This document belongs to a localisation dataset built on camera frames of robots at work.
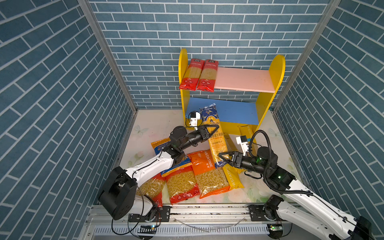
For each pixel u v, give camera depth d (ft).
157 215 2.38
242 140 2.14
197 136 2.12
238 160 1.97
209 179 2.70
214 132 2.20
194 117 2.22
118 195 1.36
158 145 3.07
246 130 3.45
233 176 2.72
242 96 3.79
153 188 2.57
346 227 1.35
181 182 2.64
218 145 2.17
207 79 2.49
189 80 2.48
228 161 2.03
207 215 2.47
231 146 2.21
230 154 2.08
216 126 2.23
